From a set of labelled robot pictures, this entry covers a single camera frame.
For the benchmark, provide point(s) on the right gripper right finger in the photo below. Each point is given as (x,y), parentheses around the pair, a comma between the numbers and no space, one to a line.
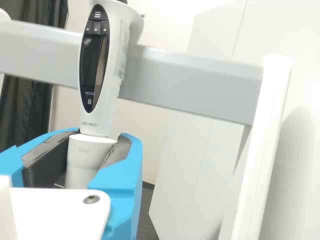
(125,175)

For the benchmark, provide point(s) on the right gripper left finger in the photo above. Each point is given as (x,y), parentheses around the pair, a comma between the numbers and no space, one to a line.
(15,160)

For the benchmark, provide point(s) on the pipette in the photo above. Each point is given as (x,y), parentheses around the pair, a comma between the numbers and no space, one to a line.
(97,75)

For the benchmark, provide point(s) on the white pipette stand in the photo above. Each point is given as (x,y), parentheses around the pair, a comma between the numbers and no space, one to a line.
(190,82)

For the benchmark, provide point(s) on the white incubator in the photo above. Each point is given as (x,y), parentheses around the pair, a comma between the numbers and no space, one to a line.
(190,162)

